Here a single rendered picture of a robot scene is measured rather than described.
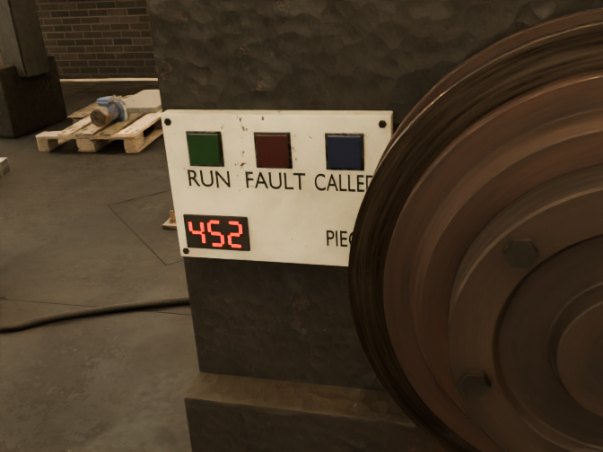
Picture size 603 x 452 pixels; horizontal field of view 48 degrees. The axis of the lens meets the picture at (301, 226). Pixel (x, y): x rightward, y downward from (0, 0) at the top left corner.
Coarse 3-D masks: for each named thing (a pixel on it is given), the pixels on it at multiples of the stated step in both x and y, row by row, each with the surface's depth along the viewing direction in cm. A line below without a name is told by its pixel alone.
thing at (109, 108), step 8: (104, 104) 495; (112, 104) 504; (120, 104) 509; (96, 112) 493; (104, 112) 489; (112, 112) 495; (120, 112) 507; (96, 120) 492; (104, 120) 494; (112, 120) 501; (120, 120) 512
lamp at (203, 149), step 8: (192, 136) 76; (200, 136) 75; (208, 136) 75; (216, 136) 75; (192, 144) 76; (200, 144) 76; (208, 144) 76; (216, 144) 75; (192, 152) 76; (200, 152) 76; (208, 152) 76; (216, 152) 76; (192, 160) 77; (200, 160) 77; (208, 160) 76; (216, 160) 76
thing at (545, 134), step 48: (528, 96) 52; (576, 96) 51; (480, 144) 54; (528, 144) 52; (576, 144) 50; (432, 192) 56; (480, 192) 53; (432, 240) 57; (384, 288) 61; (432, 288) 58; (432, 336) 60; (432, 384) 64; (480, 432) 65
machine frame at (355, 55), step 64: (192, 0) 72; (256, 0) 70; (320, 0) 69; (384, 0) 67; (448, 0) 66; (512, 0) 64; (576, 0) 63; (192, 64) 75; (256, 64) 73; (320, 64) 71; (384, 64) 70; (448, 64) 68; (192, 256) 85; (192, 320) 90; (256, 320) 87; (320, 320) 85; (192, 384) 91; (256, 384) 90; (320, 384) 89; (192, 448) 92; (256, 448) 89; (320, 448) 86; (384, 448) 84
